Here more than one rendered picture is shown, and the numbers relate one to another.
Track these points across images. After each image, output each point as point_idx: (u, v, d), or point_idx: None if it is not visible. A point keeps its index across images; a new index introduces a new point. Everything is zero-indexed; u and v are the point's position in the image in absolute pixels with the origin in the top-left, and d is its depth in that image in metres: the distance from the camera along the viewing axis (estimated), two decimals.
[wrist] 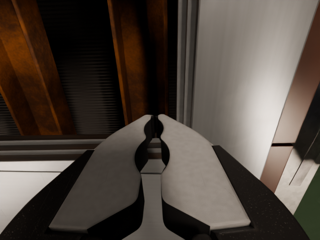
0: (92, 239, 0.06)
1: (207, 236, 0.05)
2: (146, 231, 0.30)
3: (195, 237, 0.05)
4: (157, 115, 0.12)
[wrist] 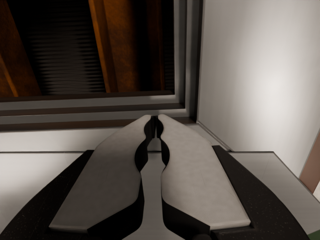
0: (92, 239, 0.06)
1: (207, 236, 0.05)
2: None
3: (195, 237, 0.05)
4: (157, 115, 0.12)
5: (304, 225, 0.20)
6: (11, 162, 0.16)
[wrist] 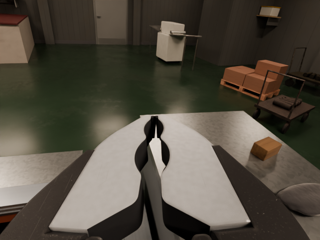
0: (92, 239, 0.06)
1: (207, 236, 0.05)
2: None
3: (195, 237, 0.05)
4: (157, 115, 0.12)
5: None
6: None
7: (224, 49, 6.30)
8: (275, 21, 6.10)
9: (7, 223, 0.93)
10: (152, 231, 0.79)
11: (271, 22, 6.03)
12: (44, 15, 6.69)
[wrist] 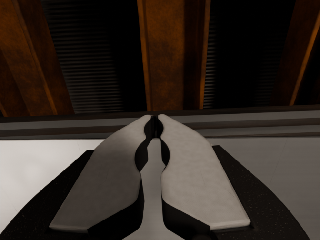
0: (92, 239, 0.06)
1: (207, 236, 0.05)
2: None
3: (195, 237, 0.05)
4: (157, 115, 0.12)
5: None
6: None
7: None
8: None
9: None
10: None
11: None
12: None
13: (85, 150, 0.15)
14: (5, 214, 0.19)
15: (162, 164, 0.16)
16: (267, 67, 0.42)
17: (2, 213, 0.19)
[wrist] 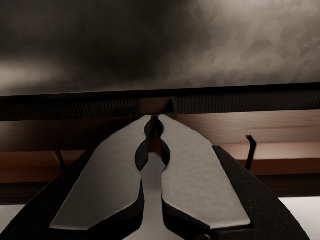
0: (92, 239, 0.06)
1: (207, 236, 0.05)
2: None
3: (195, 237, 0.05)
4: (157, 115, 0.12)
5: (160, 179, 0.16)
6: None
7: None
8: None
9: None
10: None
11: None
12: None
13: None
14: None
15: None
16: None
17: None
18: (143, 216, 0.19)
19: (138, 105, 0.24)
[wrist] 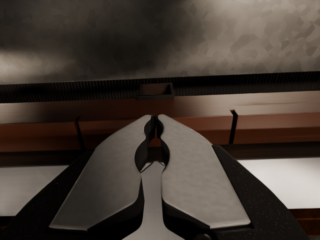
0: (92, 239, 0.06)
1: (207, 236, 0.05)
2: None
3: (195, 237, 0.05)
4: (157, 115, 0.12)
5: None
6: None
7: None
8: None
9: None
10: None
11: None
12: None
13: None
14: None
15: None
16: None
17: None
18: (148, 206, 0.26)
19: (141, 89, 0.28)
